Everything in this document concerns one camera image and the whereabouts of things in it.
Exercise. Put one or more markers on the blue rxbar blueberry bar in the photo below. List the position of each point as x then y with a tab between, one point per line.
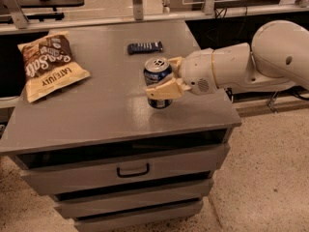
139	48

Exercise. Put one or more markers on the grey drawer cabinet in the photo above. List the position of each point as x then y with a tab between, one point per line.
69	144

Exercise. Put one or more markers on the metal railing frame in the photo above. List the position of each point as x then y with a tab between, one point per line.
104	12

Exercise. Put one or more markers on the brown yellow chip bag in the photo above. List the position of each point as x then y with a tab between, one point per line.
49	65

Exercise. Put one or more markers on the black top drawer handle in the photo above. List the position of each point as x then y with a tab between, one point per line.
133	171

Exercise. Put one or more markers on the blue pepsi can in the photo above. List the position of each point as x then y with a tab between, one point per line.
156	70

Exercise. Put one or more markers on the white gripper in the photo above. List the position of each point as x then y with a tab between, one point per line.
195	72

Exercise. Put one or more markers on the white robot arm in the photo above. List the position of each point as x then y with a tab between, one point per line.
277	59

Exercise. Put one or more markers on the dark background table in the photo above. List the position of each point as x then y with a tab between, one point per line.
51	6

